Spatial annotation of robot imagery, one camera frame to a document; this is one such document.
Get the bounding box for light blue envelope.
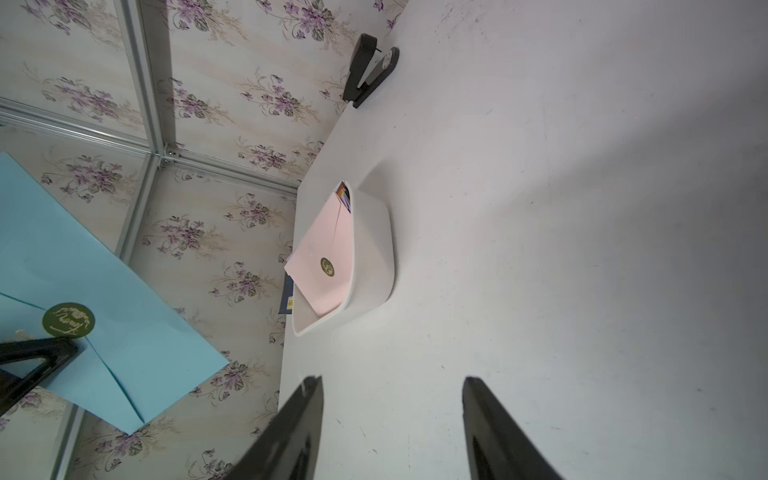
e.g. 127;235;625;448
1;154;228;434

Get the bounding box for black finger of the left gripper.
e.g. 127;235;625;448
1;338;79;415

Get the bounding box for lilac purple envelope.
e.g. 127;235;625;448
335;182;351;212

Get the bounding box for pink envelope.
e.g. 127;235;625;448
285;193;353;317

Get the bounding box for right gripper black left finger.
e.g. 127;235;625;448
225;376;324;480

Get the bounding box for black stapler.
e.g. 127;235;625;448
342;33;400;108

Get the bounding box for white rectangular storage tray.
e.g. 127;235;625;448
292;181;396;337

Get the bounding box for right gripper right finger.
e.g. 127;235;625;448
462;377;562;480

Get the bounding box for dark blue booklet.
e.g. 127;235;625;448
278;274;294;315

